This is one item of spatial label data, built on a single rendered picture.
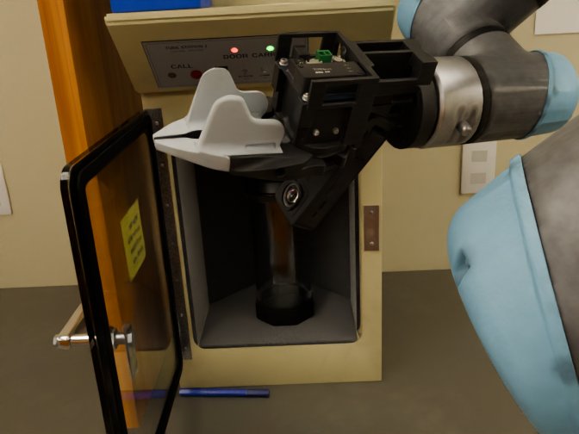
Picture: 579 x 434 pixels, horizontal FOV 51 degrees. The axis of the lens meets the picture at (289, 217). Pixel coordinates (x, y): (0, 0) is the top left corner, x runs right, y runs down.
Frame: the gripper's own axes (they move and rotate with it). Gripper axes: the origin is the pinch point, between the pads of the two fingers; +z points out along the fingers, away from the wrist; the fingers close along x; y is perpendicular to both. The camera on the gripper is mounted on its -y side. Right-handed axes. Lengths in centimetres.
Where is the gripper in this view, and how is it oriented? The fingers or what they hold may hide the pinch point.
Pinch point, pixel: (171, 148)
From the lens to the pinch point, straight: 45.9
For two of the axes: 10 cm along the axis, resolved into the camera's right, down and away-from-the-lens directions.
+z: -9.3, 1.4, -3.5
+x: 3.5, 6.8, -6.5
